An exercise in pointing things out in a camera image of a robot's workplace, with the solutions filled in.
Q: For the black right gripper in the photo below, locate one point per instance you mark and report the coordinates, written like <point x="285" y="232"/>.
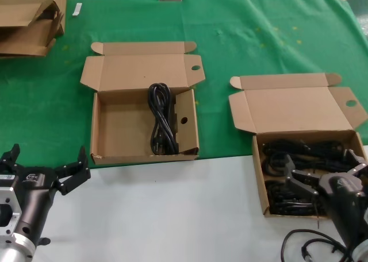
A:
<point x="345" y="198"/>

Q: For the flattened brown cardboard box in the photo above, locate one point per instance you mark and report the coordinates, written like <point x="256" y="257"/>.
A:
<point x="17" y="15"/>
<point x="26" y="40"/>

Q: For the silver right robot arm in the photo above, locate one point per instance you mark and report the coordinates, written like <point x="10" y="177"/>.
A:
<point x="362" y="253"/>

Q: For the open cardboard box torn corner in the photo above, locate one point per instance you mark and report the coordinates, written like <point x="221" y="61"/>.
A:
<point x="120" y="130"/>

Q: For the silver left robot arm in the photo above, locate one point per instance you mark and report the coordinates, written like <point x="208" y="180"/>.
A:
<point x="14" y="250"/>

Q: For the green table cloth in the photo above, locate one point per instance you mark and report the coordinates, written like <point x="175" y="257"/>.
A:
<point x="258" y="43"/>

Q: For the small white paper strip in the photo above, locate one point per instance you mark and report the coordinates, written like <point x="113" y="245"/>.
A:
<point x="77" y="9"/>

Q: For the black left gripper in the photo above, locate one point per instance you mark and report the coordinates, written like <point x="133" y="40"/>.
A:
<point x="34" y="185"/>

